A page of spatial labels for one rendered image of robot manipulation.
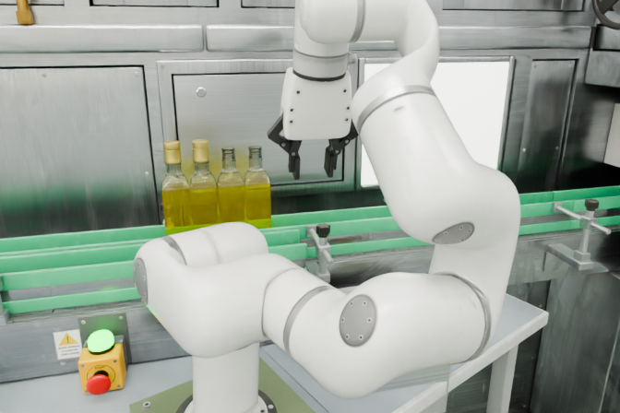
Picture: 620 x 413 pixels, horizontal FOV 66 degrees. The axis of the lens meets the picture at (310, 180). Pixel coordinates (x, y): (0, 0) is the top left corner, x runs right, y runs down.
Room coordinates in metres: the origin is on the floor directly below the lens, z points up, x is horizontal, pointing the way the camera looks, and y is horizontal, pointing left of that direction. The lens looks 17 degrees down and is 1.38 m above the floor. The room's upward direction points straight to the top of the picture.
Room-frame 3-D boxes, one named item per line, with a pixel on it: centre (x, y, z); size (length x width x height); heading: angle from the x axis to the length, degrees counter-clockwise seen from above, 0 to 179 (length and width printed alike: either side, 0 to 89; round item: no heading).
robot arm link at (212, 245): (0.58, 0.12, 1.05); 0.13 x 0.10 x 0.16; 129
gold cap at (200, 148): (0.98, 0.23, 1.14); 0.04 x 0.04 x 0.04
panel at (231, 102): (1.19, -0.10, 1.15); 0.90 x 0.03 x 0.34; 103
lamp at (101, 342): (0.74, 0.38, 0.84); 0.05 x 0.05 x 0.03
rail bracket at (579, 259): (1.06, -0.64, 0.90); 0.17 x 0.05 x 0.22; 13
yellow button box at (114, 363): (0.74, 0.38, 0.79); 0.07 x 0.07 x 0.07; 13
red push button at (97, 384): (0.70, 0.37, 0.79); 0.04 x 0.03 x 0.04; 103
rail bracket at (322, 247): (0.91, -0.02, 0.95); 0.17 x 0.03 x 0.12; 13
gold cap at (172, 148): (0.96, 0.29, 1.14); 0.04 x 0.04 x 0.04
